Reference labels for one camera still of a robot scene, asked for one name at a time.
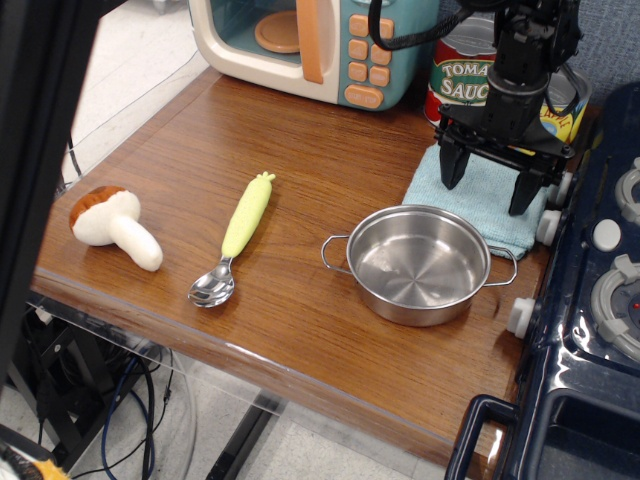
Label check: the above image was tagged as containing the plush mushroom toy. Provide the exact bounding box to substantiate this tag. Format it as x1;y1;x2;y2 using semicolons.
69;185;163;272

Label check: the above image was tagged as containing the pineapple slices can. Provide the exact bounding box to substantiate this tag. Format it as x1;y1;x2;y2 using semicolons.
511;65;592;158

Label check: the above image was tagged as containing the dark blue toy stove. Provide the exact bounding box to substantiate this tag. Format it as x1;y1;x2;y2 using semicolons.
446;83;639;479

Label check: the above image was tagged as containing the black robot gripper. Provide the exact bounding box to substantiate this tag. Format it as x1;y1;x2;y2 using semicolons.
436;66;573;216

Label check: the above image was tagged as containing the white stove knob middle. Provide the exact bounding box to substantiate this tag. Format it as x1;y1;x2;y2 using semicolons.
535;210;562;246

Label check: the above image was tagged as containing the toy microwave teal and cream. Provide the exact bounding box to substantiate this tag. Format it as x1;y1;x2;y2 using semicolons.
189;1;432;111

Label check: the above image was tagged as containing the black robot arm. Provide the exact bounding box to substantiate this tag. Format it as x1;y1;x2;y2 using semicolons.
1;1;548;400

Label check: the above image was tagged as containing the spoon with green handle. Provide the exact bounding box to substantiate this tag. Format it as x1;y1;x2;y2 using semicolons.
188;171;276;308

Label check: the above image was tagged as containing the white stove knob bottom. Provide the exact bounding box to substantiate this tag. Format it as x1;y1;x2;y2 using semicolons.
506;297;536;339

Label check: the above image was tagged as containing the clear acrylic table guard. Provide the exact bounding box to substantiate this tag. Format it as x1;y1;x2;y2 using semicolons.
19;29;451;471

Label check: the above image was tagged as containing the black cable under table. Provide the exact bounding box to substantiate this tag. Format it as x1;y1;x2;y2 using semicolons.
69;349;176;480

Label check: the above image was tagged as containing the light blue towel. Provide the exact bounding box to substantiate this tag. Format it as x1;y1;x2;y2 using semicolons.
403;144;548;259

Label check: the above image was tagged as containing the blue cable under table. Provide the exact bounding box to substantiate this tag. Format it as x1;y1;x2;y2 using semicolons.
101;357;156;480

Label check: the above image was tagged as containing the yellow plush object corner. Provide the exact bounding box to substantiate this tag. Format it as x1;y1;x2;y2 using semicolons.
21;460;70;480

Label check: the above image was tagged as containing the white stove knob top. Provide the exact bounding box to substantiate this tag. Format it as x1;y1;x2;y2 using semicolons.
554;171;573;207

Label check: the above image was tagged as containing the white stove knob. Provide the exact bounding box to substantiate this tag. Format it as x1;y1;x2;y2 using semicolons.
554;171;573;207
506;297;536;339
535;210;562;246

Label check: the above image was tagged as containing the tomato sauce can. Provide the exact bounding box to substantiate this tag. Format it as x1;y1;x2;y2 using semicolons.
424;16;496;125

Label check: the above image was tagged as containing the stainless steel pot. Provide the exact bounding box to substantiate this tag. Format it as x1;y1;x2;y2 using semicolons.
321;205;518;327

